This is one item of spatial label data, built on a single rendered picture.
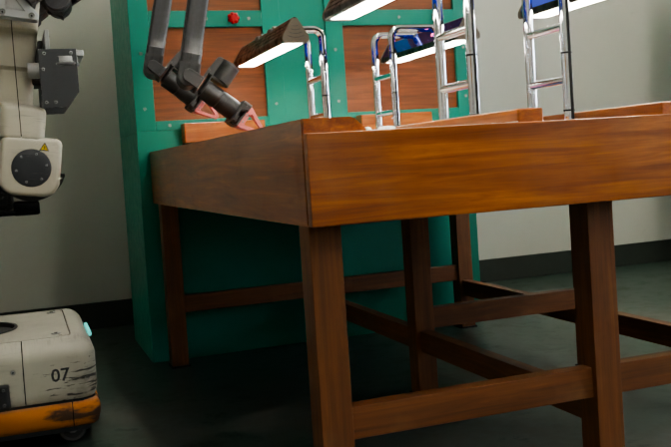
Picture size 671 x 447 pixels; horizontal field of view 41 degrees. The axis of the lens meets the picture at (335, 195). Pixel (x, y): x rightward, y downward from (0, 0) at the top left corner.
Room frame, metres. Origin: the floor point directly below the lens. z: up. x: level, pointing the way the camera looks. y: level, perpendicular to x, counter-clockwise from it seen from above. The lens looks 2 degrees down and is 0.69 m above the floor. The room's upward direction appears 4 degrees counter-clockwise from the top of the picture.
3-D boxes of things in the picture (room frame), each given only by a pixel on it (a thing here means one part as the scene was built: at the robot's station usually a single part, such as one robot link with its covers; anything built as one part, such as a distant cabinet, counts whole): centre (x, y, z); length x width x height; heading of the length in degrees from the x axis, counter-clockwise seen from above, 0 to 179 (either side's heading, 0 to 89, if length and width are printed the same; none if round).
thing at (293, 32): (2.90, 0.19, 1.08); 0.62 x 0.08 x 0.07; 20
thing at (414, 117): (3.52, -0.25, 0.83); 0.30 x 0.06 x 0.07; 110
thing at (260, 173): (2.40, 0.30, 0.67); 1.81 x 0.12 x 0.19; 20
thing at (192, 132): (3.29, 0.39, 0.83); 0.30 x 0.06 x 0.07; 110
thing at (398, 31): (3.05, -0.27, 0.90); 0.20 x 0.19 x 0.45; 20
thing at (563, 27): (2.14, -0.59, 0.90); 0.20 x 0.19 x 0.45; 20
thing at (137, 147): (3.70, 0.15, 0.42); 1.36 x 0.55 x 0.84; 110
